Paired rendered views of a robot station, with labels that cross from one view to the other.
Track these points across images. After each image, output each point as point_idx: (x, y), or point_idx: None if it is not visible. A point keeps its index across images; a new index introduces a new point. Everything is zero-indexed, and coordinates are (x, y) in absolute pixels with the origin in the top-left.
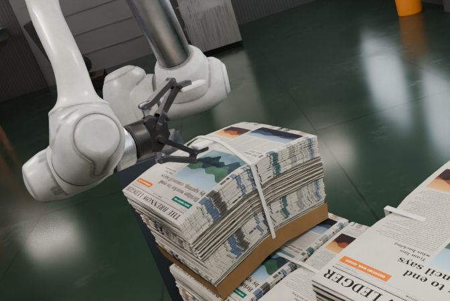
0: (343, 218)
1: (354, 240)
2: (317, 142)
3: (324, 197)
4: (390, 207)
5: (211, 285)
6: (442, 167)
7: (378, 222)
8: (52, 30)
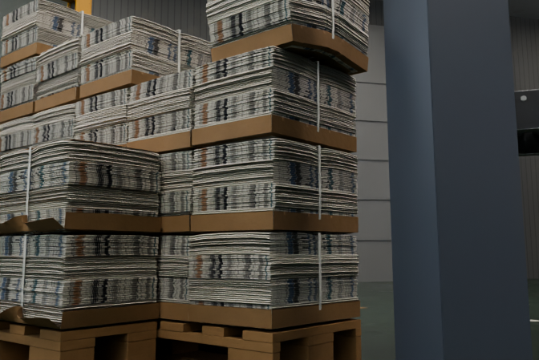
0: (199, 66)
1: (197, 38)
2: None
3: (211, 44)
4: (177, 30)
5: None
6: (143, 18)
7: (185, 34)
8: None
